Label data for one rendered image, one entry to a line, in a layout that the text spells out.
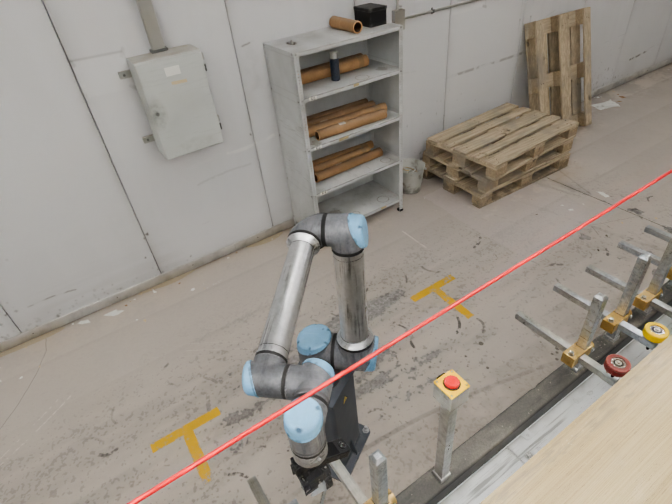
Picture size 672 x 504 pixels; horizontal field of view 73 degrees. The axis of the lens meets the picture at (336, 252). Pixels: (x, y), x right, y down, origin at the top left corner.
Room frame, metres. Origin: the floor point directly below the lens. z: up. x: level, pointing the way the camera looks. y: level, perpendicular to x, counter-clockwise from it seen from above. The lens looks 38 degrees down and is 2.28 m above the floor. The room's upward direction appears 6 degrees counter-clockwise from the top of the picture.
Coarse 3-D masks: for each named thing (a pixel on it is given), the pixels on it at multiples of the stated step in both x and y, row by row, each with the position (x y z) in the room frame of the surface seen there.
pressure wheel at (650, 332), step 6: (648, 324) 1.10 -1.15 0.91; (654, 324) 1.10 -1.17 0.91; (660, 324) 1.10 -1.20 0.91; (648, 330) 1.08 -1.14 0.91; (654, 330) 1.08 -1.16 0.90; (660, 330) 1.07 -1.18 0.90; (666, 330) 1.07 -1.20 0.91; (648, 336) 1.06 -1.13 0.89; (654, 336) 1.05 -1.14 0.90; (660, 336) 1.04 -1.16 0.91; (666, 336) 1.04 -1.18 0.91; (654, 342) 1.04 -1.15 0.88; (660, 342) 1.04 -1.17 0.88; (648, 348) 1.07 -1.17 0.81
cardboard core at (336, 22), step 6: (330, 18) 3.58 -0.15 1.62; (336, 18) 3.53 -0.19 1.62; (342, 18) 3.48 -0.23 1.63; (330, 24) 3.57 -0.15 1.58; (336, 24) 3.50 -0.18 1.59; (342, 24) 3.43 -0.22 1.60; (348, 24) 3.37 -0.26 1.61; (354, 24) 3.33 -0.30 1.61; (360, 24) 3.36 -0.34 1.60; (348, 30) 3.38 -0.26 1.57; (354, 30) 3.33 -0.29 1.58; (360, 30) 3.35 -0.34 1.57
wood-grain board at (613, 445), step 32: (640, 384) 0.86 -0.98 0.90; (608, 416) 0.76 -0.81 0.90; (640, 416) 0.75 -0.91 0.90; (544, 448) 0.68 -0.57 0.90; (576, 448) 0.67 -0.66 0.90; (608, 448) 0.66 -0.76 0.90; (640, 448) 0.65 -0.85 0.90; (512, 480) 0.60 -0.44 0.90; (544, 480) 0.59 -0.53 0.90; (576, 480) 0.58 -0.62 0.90; (608, 480) 0.57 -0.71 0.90; (640, 480) 0.56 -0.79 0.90
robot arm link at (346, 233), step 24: (336, 216) 1.26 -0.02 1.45; (360, 216) 1.25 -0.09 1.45; (336, 240) 1.21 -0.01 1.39; (360, 240) 1.19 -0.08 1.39; (336, 264) 1.22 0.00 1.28; (360, 264) 1.21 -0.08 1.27; (336, 288) 1.24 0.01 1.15; (360, 288) 1.20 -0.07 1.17; (360, 312) 1.20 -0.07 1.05; (336, 336) 1.27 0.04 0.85; (360, 336) 1.19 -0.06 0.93; (336, 360) 1.18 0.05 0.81
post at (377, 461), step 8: (368, 456) 0.61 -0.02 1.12; (376, 456) 0.60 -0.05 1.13; (384, 456) 0.60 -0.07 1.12; (376, 464) 0.58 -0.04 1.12; (384, 464) 0.59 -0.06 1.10; (376, 472) 0.58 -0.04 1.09; (384, 472) 0.59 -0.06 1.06; (376, 480) 0.58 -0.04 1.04; (384, 480) 0.59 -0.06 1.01; (376, 488) 0.58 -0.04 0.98; (384, 488) 0.59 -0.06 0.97; (376, 496) 0.58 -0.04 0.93; (384, 496) 0.59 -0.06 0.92
